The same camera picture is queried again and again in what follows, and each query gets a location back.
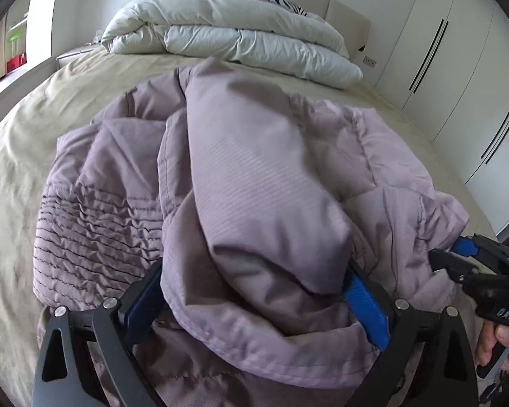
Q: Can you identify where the red box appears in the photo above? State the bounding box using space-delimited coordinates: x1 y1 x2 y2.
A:
6 52 27 74

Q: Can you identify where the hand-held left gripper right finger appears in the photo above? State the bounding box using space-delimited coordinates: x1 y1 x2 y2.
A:
343 258 480 407

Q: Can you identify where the mauve quilted hooded coat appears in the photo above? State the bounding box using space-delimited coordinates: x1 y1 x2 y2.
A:
33 57 471 407

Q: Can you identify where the person's right hand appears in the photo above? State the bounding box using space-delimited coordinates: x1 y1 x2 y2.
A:
474 318 509 369

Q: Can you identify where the green plastic item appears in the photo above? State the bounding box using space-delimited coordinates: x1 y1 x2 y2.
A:
6 29 27 53

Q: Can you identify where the white folded duvet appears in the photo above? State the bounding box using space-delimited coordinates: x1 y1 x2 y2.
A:
101 0 363 90

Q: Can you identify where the white wall shelf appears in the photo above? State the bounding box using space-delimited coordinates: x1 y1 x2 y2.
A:
0 0 34 81

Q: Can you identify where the bed with beige sheet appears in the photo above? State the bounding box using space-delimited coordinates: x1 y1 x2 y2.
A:
0 49 507 407

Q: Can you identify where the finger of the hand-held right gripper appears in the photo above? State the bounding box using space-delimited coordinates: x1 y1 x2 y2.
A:
451 233 509 273
428 248 481 286

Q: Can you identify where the cream padded headboard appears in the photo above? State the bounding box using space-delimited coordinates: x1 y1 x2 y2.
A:
138 0 372 66

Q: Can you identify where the white nightstand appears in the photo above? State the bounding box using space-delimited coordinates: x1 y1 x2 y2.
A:
57 44 108 69

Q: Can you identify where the white wardrobe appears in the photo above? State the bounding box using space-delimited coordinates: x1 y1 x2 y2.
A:
373 0 509 238

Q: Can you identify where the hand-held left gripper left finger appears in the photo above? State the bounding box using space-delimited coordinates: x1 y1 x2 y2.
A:
33 256 166 407

